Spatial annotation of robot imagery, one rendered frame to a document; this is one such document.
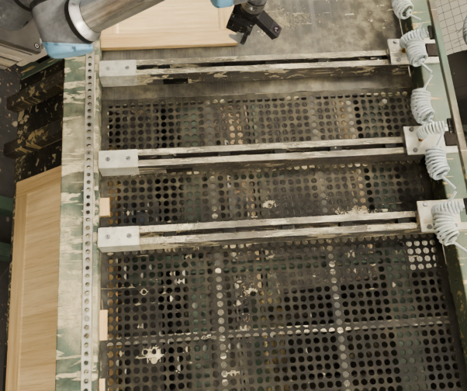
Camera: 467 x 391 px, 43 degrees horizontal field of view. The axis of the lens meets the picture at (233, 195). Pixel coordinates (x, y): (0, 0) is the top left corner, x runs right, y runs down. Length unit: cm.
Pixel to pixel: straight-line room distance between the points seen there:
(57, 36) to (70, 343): 87
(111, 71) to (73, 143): 28
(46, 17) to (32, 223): 109
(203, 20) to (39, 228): 101
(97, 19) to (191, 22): 78
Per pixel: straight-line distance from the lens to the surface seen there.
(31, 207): 249
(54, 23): 156
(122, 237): 185
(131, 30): 224
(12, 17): 169
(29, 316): 238
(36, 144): 254
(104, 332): 187
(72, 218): 192
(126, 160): 194
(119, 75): 208
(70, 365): 184
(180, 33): 222
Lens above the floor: 222
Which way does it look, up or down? 30 degrees down
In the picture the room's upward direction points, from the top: 74 degrees clockwise
